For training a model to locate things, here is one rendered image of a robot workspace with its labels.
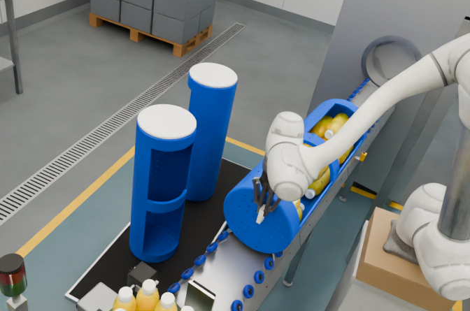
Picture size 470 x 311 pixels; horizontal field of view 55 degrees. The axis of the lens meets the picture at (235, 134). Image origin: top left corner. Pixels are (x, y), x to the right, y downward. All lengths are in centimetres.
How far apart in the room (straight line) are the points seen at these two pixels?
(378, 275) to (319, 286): 131
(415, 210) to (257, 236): 56
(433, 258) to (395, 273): 24
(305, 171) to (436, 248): 48
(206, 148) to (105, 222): 84
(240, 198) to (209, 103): 102
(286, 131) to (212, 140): 143
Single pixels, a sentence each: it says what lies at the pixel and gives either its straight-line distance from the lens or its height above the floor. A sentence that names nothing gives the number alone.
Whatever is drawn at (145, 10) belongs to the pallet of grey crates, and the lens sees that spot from 510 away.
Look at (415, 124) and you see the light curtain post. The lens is 253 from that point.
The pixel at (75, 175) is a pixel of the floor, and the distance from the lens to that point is 340.
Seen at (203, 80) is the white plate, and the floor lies 104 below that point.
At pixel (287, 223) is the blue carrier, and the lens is 158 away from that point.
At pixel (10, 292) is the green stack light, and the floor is 118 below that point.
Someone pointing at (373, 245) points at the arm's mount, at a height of 110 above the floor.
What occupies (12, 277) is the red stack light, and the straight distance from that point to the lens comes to 130.
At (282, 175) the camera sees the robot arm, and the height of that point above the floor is 152.
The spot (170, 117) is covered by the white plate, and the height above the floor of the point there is 104.
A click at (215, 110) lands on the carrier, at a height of 88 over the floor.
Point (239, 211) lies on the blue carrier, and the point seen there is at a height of 110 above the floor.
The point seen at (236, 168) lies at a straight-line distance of 335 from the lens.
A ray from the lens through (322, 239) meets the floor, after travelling 325.
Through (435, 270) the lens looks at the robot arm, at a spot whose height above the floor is 129.
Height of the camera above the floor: 226
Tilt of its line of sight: 35 degrees down
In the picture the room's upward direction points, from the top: 12 degrees clockwise
